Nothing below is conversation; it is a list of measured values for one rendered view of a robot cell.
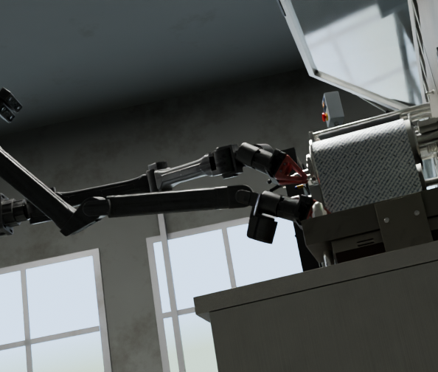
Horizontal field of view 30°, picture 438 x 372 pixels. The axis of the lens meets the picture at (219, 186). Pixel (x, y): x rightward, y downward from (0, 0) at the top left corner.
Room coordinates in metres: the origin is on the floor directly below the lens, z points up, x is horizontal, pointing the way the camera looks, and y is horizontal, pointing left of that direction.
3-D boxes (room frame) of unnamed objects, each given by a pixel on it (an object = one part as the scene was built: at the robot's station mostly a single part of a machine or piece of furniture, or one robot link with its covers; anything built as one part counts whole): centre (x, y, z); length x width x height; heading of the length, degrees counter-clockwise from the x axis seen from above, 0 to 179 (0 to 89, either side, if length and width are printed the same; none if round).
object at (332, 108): (2.49, -0.41, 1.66); 0.07 x 0.07 x 0.10; 3
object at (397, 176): (1.88, -0.36, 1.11); 0.23 x 0.01 x 0.18; 77
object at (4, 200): (2.41, 0.66, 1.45); 0.09 x 0.08 x 0.12; 174
